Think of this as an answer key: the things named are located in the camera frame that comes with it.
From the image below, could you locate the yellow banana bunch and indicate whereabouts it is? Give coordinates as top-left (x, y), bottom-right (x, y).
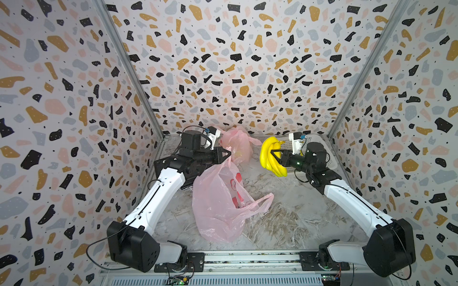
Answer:
top-left (260, 137), bottom-right (287, 177)

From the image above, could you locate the pink plastic bag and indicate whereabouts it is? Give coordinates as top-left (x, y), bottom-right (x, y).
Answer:
top-left (219, 126), bottom-right (262, 164)
top-left (192, 159), bottom-right (274, 243)

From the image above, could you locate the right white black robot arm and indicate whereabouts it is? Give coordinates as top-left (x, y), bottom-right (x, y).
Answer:
top-left (260, 137), bottom-right (416, 277)

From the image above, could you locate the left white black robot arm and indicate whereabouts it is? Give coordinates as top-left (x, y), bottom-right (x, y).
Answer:
top-left (107, 127), bottom-right (231, 272)

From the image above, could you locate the black flat case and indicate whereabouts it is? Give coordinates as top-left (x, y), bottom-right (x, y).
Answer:
top-left (154, 155), bottom-right (196, 190)

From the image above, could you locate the white plastic basket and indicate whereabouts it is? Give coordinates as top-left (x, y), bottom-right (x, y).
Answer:
top-left (278, 133), bottom-right (339, 170)

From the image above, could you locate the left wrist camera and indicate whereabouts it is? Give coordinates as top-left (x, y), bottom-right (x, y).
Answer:
top-left (205, 126), bottom-right (221, 150)

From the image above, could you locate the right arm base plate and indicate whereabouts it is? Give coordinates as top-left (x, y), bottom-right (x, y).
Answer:
top-left (299, 250), bottom-right (351, 271)

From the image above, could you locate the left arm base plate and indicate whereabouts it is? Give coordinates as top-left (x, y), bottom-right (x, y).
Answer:
top-left (154, 252), bottom-right (205, 274)

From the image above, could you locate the aluminium front rail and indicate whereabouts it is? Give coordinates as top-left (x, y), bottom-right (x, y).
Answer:
top-left (96, 250), bottom-right (408, 286)

